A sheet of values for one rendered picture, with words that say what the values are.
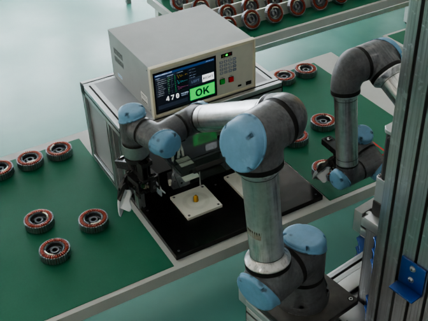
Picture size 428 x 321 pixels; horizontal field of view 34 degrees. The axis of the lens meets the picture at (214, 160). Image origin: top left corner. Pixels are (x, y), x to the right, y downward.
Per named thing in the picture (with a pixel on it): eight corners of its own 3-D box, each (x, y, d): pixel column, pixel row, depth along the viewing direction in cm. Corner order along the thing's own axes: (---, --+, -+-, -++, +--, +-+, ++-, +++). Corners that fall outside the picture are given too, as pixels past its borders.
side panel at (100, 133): (124, 188, 281) (114, 121, 262) (118, 190, 280) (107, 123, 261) (99, 154, 301) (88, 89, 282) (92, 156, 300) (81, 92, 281)
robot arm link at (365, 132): (363, 146, 241) (349, 127, 244) (351, 160, 250) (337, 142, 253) (380, 138, 244) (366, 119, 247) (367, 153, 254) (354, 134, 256)
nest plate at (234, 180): (275, 186, 276) (275, 183, 275) (242, 199, 270) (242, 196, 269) (255, 167, 286) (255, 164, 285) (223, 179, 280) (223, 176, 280)
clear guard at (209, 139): (239, 165, 248) (239, 152, 244) (179, 188, 239) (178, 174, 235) (195, 123, 271) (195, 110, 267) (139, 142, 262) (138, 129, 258)
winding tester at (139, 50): (255, 86, 271) (255, 38, 259) (154, 119, 254) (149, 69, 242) (206, 48, 299) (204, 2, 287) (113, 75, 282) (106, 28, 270)
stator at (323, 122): (318, 135, 307) (319, 128, 304) (305, 123, 315) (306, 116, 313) (340, 128, 310) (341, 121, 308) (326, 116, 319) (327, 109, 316)
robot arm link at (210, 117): (320, 76, 158) (190, 93, 196) (288, 95, 152) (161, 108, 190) (334, 123, 161) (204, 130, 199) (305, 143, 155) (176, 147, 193)
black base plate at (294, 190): (322, 199, 271) (323, 195, 270) (176, 260, 247) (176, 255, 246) (257, 141, 305) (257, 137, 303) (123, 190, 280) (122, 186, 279)
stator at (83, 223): (75, 221, 266) (73, 213, 263) (102, 211, 270) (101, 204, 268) (85, 238, 258) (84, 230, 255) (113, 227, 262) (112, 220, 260)
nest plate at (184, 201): (222, 207, 266) (222, 204, 266) (188, 220, 261) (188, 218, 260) (203, 186, 277) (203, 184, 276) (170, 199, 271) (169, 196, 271)
